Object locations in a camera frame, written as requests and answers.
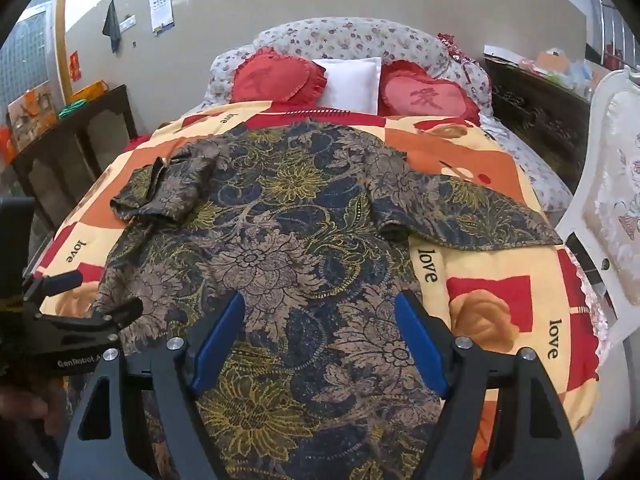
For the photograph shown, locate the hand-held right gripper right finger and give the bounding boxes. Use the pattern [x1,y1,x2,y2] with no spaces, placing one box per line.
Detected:
[394,289,586,480]

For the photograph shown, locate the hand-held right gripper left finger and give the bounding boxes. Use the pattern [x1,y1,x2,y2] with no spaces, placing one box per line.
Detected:
[62,290,246,480]

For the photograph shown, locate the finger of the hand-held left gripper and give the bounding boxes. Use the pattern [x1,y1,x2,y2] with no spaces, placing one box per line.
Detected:
[36,298,145,334]
[22,269,84,304]

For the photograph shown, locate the dark floral shirt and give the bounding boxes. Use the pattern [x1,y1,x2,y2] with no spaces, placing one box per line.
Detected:
[92,119,563,480]

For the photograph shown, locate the person's left hand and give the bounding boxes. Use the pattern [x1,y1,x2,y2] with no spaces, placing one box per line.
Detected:
[0,389,64,437]

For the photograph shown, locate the printed orange red blanket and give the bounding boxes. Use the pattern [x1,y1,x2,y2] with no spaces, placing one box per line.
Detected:
[37,100,601,480]

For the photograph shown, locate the dark wooden side table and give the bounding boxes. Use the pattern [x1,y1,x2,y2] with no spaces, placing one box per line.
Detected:
[10,84,141,233]

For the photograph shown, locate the orange picture box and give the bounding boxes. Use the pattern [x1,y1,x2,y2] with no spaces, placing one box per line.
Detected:
[7,82,58,153]

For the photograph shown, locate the floral bed sheet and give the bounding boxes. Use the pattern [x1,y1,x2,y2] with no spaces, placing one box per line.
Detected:
[479,119,574,212]

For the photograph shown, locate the glass block window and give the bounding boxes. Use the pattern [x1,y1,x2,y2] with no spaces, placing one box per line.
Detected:
[0,2,56,111]

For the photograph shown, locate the white upholstered chair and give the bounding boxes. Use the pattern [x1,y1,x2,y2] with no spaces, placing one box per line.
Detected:
[555,66,640,347]

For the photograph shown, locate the red heart pillow with symbol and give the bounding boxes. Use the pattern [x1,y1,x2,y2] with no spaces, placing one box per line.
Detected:
[377,60,482,123]

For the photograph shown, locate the dark carved wooden cabinet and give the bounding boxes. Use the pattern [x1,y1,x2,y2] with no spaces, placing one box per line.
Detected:
[484,45,594,182]

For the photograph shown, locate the dark hanging cloth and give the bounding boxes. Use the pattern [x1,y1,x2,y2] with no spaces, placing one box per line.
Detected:
[102,0,122,54]

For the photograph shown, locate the white pillow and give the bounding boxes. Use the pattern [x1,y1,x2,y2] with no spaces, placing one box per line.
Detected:
[312,57,383,113]

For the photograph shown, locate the plain red heart pillow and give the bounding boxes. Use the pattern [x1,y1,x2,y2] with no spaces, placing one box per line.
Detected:
[231,47,328,105]

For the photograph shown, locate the eye chart poster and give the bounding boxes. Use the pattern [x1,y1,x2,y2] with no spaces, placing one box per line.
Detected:
[146,0,176,36]

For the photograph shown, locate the pile of colourful packets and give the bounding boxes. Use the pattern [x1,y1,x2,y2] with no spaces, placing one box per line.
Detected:
[517,47,608,88]

